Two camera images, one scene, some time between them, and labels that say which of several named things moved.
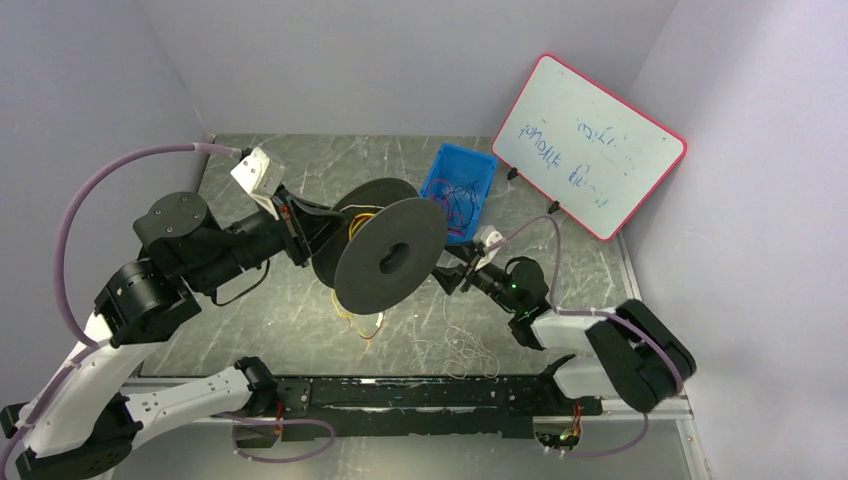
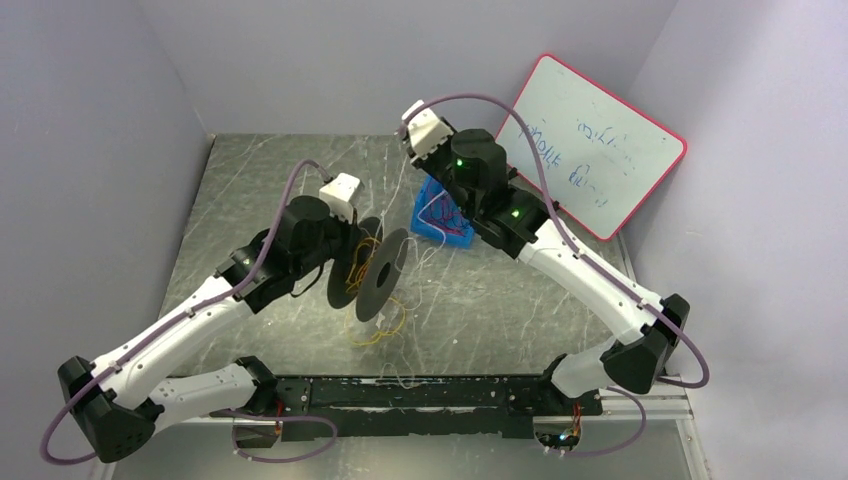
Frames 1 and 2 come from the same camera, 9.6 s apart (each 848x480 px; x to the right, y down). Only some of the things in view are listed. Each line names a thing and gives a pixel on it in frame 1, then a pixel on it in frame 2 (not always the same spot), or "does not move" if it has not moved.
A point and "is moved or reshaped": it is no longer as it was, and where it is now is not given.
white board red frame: [588, 153] does not move
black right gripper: [471, 273] → [448, 162]
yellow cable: [352, 223] is moved or reshaped
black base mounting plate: [408, 408] does not move
